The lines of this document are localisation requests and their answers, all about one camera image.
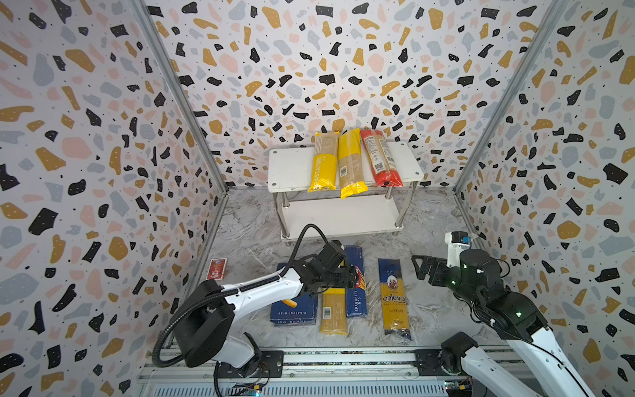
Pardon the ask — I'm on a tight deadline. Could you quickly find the yellow clear spaghetti bag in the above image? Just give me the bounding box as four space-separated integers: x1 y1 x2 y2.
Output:
338 129 368 199

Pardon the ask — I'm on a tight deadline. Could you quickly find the red playing card box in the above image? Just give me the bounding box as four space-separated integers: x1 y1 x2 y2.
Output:
205 258 227 281

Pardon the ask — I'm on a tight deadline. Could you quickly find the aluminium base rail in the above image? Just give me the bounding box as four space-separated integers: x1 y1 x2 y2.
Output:
132 345 545 396

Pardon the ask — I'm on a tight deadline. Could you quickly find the blue Ankara spaghetti bag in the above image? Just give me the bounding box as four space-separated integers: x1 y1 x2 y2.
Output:
378 258 412 340

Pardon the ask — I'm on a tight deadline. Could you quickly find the black corrugated cable conduit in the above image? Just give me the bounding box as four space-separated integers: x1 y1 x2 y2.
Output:
150 222 331 369

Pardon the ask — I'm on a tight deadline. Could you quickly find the blue Barilla rigatoni box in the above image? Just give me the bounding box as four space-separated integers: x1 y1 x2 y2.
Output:
270 262 319 327

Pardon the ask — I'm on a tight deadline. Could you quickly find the white two-tier shelf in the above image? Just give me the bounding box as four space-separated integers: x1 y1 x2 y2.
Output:
268 142 423 242

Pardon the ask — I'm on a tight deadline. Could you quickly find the yellow Pastatime spaghetti bag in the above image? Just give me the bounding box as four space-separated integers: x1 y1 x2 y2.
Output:
309 132 339 193

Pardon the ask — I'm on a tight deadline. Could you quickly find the red spaghetti bag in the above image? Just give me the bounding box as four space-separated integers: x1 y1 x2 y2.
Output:
360 130 403 187

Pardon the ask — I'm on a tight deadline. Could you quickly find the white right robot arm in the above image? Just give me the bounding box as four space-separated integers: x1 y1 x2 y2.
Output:
411 243 593 396

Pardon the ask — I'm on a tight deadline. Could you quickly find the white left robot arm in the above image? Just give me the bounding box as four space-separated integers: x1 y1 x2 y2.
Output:
152 241 361 377

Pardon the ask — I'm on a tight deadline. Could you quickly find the blue Barilla spaghetti box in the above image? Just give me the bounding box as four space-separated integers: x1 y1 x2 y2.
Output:
345 246 368 318

